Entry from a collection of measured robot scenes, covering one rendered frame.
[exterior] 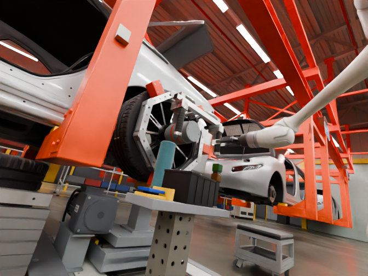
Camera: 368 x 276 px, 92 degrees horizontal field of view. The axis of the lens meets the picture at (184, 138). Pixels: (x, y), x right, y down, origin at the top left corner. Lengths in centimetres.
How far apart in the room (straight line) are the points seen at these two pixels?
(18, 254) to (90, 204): 27
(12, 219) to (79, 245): 33
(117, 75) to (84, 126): 28
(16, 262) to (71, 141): 42
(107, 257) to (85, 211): 24
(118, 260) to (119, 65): 92
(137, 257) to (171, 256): 43
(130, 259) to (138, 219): 22
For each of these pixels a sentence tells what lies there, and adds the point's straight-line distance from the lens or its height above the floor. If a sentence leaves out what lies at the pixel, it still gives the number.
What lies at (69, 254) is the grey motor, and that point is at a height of 14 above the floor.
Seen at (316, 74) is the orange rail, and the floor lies 323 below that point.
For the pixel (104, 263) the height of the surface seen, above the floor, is 13.
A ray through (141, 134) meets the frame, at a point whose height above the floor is 75.
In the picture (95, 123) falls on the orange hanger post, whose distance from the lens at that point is 81.
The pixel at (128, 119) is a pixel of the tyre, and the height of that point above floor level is 83.
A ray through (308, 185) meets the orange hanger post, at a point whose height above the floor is 113.
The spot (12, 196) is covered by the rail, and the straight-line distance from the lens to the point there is 84.
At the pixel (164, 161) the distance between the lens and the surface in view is 93.
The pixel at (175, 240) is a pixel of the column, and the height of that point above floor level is 33.
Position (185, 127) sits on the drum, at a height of 85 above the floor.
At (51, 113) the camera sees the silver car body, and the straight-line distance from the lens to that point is 132.
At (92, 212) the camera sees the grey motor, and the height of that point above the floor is 33.
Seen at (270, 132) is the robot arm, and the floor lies 84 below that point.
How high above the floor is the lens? 47
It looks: 18 degrees up
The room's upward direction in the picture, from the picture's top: 11 degrees clockwise
